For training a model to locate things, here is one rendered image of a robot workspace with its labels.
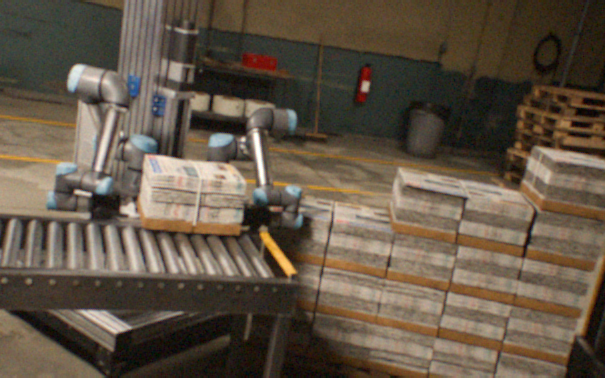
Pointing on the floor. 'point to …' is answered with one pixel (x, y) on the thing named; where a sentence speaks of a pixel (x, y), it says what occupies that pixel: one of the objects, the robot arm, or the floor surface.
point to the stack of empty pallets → (567, 123)
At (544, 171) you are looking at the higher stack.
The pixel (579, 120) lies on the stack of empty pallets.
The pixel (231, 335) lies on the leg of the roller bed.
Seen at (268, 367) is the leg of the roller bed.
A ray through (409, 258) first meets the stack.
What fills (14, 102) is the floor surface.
